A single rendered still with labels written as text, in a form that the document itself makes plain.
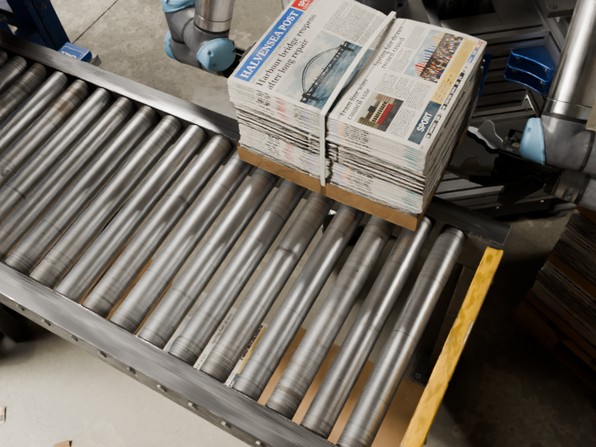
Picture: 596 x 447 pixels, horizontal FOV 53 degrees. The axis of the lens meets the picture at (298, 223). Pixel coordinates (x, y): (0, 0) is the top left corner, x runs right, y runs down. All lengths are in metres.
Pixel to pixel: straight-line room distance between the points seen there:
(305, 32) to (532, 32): 0.71
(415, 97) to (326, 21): 0.24
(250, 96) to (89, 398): 1.21
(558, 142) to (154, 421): 1.34
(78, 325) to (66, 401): 0.88
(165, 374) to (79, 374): 0.98
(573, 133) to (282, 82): 0.50
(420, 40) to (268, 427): 0.71
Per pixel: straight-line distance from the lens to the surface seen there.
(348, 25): 1.15
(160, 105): 1.38
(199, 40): 1.28
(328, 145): 1.04
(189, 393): 1.03
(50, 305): 1.17
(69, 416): 1.98
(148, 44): 2.83
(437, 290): 1.09
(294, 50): 1.10
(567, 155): 1.13
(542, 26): 1.69
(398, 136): 0.96
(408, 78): 1.05
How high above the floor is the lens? 1.76
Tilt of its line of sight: 57 degrees down
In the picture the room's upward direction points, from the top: 7 degrees counter-clockwise
